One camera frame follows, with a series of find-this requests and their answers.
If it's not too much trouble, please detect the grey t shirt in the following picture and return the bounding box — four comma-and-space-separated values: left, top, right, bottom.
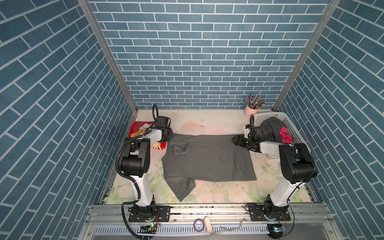
162, 134, 257, 201

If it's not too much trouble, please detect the pink metal pencil cup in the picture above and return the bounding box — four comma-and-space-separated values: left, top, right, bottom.
244, 107, 259, 120

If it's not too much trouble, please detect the aluminium corner post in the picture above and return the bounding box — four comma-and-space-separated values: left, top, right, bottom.
78, 0, 138, 114
272, 0, 341, 112

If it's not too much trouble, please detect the black corrugated right cable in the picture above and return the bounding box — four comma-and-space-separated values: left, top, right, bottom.
244, 114, 319, 238

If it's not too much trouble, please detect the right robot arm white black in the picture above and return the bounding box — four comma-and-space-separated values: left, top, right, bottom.
233, 135, 318, 222

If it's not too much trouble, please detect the left green circuit board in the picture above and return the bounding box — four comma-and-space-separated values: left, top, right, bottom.
138, 224, 158, 235

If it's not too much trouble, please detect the red teddy bear t shirt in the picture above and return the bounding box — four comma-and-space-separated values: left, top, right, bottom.
128, 121, 167, 150

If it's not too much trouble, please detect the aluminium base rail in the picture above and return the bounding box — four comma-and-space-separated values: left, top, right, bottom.
80, 203, 342, 240

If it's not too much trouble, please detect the dark grey shirt in basket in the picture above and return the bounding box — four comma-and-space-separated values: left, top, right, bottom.
254, 117, 287, 143

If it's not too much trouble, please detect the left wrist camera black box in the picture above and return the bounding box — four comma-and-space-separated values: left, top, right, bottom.
155, 116, 171, 128

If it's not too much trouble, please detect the purple tape roll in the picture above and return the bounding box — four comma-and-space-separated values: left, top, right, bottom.
193, 219, 205, 233

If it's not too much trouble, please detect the magenta shirt in basket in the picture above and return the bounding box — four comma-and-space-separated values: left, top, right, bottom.
280, 127, 293, 145

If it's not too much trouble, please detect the black corrugated left cable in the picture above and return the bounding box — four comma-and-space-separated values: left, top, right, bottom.
115, 103, 160, 240

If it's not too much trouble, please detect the white perforated plastic basket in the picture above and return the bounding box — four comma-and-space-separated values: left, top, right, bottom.
254, 112, 307, 144

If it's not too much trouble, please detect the aluminium corner post right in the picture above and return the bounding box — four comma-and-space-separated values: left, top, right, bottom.
272, 0, 341, 112

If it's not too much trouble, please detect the right green circuit board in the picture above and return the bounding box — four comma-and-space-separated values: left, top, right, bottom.
267, 224, 287, 240

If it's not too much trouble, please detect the aluminium corner post left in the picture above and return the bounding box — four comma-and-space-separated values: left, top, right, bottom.
78, 0, 138, 114

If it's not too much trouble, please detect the black corrugated cable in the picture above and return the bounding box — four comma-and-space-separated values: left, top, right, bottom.
115, 103, 160, 240
244, 114, 319, 238

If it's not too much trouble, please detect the pink tape piece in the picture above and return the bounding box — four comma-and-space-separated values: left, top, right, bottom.
204, 216, 213, 234

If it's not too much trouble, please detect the green circuit board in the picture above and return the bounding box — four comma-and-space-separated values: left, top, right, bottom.
138, 224, 158, 235
267, 224, 287, 240

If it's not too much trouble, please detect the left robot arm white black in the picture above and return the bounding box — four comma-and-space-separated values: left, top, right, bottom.
115, 127, 174, 219

